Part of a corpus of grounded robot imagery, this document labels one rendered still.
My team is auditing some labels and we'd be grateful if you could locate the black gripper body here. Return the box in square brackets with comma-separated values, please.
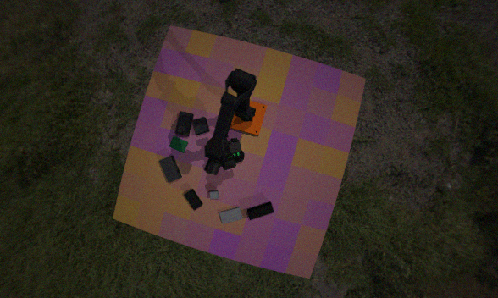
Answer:
[222, 145, 236, 170]

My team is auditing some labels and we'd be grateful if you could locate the dark grey switch controller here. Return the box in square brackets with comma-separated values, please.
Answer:
[229, 150, 245, 163]

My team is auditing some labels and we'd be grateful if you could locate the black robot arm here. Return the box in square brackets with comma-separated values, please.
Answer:
[204, 69, 257, 175]

